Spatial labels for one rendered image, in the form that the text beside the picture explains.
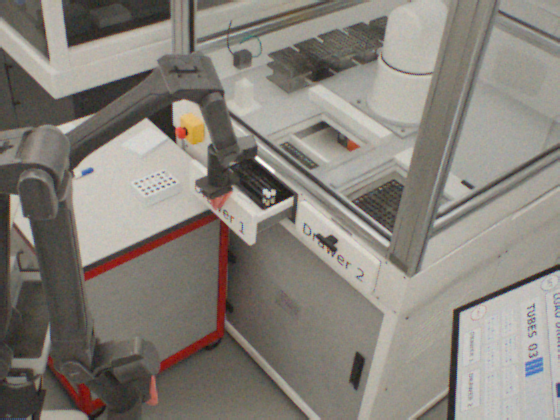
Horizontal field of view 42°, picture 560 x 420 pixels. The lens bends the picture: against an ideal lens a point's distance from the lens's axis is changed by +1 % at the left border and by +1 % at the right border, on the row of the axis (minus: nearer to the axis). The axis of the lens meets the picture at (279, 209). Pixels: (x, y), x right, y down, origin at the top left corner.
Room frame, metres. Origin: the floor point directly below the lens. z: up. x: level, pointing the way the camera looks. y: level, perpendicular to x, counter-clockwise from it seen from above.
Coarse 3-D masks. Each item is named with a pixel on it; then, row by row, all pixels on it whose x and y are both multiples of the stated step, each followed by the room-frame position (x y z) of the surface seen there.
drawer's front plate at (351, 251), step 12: (300, 204) 1.47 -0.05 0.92; (300, 216) 1.47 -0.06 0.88; (312, 216) 1.44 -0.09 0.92; (324, 216) 1.43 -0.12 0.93; (300, 228) 1.47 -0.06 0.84; (312, 228) 1.43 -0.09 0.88; (324, 228) 1.40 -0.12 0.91; (336, 228) 1.39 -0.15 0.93; (312, 240) 1.43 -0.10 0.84; (348, 240) 1.35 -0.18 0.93; (324, 252) 1.39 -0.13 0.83; (336, 252) 1.36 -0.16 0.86; (348, 252) 1.34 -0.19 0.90; (360, 252) 1.31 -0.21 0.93; (336, 264) 1.36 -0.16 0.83; (348, 264) 1.33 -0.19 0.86; (360, 264) 1.30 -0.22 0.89; (372, 264) 1.28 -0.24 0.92; (348, 276) 1.32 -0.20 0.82; (372, 276) 1.27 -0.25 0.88; (372, 288) 1.27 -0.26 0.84
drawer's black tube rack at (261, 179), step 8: (240, 168) 1.63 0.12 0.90; (248, 168) 1.63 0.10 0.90; (256, 168) 1.67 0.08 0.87; (256, 176) 1.60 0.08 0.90; (264, 176) 1.61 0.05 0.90; (272, 176) 1.61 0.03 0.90; (240, 184) 1.60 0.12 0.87; (264, 184) 1.57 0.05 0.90; (272, 184) 1.57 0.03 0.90; (280, 184) 1.58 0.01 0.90; (248, 192) 1.57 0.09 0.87; (256, 192) 1.57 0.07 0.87; (280, 192) 1.54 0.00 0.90; (288, 192) 1.58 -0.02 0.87; (256, 200) 1.54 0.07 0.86; (280, 200) 1.54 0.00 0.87
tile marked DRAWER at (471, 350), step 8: (480, 328) 1.02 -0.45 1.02; (464, 336) 1.02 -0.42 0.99; (472, 336) 1.01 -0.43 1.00; (480, 336) 1.00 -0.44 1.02; (464, 344) 1.00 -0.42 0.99; (472, 344) 0.98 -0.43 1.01; (480, 344) 0.97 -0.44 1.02; (464, 352) 0.97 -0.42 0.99; (472, 352) 0.96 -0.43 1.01; (480, 352) 0.95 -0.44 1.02; (464, 360) 0.95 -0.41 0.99; (472, 360) 0.94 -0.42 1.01; (480, 360) 0.93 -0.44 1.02
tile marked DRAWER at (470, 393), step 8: (480, 368) 0.91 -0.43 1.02; (464, 376) 0.91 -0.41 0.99; (472, 376) 0.90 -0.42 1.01; (480, 376) 0.89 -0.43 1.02; (464, 384) 0.89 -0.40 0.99; (472, 384) 0.88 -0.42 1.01; (464, 392) 0.87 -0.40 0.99; (472, 392) 0.86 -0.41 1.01; (480, 392) 0.85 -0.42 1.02; (464, 400) 0.85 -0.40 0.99; (472, 400) 0.84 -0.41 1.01; (480, 400) 0.83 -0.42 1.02; (464, 408) 0.83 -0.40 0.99; (472, 408) 0.82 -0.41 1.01
